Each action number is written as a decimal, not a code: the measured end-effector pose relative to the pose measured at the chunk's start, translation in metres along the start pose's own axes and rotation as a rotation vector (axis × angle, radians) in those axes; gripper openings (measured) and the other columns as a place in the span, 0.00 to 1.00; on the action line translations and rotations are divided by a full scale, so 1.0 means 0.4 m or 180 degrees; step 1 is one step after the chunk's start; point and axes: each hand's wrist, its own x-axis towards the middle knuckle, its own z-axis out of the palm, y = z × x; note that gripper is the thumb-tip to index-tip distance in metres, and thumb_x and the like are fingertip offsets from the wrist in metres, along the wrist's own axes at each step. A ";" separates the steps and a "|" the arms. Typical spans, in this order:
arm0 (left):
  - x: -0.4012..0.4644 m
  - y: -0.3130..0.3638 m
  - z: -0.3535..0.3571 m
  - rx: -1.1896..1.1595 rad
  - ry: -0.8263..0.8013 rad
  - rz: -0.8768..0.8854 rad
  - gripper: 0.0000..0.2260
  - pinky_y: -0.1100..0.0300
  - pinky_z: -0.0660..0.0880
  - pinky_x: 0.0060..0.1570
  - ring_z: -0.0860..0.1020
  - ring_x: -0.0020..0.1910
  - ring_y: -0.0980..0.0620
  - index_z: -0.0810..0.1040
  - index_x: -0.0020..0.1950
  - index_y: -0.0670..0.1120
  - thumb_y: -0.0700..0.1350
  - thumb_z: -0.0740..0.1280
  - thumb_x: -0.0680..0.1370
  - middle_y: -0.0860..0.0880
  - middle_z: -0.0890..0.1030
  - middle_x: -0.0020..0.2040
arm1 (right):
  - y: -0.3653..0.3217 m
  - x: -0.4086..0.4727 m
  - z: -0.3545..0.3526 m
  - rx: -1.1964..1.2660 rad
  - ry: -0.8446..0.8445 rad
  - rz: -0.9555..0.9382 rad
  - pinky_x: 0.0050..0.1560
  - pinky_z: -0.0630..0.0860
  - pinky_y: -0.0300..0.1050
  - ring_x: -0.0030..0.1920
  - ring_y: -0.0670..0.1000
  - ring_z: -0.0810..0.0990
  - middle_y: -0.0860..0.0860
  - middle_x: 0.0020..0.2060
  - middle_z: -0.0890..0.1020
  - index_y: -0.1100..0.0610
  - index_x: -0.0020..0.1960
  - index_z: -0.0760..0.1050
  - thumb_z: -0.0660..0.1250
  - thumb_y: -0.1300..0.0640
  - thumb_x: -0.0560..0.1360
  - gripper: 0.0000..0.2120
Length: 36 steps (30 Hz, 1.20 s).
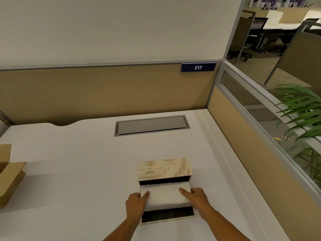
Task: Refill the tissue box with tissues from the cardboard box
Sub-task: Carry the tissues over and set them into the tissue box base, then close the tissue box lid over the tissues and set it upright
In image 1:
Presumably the person's right hand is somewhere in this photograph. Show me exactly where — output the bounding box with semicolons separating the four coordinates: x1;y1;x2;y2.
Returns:
179;187;213;218

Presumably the person's left hand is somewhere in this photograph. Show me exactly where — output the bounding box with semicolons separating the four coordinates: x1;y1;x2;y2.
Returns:
125;191;150;222

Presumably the white tissue stack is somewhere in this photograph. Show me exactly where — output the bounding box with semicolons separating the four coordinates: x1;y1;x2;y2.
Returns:
139;182;192;212

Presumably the person's right forearm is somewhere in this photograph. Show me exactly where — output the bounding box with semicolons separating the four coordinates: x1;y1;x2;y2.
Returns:
200;207;251;241

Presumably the person's left forearm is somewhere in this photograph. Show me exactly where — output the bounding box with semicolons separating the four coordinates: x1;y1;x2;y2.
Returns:
102;214;142;241

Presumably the cream ornate tissue box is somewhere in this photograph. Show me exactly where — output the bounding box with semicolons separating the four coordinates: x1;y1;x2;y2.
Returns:
136;158;198;226

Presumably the beige glass-topped side partition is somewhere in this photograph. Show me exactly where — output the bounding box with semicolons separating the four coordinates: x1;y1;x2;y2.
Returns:
206;60;321;202

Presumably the beige cubicle partition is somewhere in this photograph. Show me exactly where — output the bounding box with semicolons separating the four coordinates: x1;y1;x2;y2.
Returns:
0;60;222;127

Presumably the blue desk number plate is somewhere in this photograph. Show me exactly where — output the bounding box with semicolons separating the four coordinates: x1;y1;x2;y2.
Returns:
181;62;217;72

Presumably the green potted plant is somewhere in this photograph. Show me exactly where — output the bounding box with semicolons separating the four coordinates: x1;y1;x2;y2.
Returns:
273;83;321;187

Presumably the brown cardboard box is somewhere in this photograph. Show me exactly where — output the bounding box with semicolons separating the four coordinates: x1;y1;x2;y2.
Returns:
0;144;27;209

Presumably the beige freestanding partition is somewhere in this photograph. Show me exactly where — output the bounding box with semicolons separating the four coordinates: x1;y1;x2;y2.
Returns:
227;10;257;63
263;21;321;88

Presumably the white office desk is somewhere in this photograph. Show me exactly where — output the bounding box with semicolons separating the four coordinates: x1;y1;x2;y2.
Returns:
261;9;321;31

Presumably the grey desk cable cover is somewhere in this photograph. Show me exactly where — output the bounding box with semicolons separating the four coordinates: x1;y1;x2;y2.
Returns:
114;115;191;137

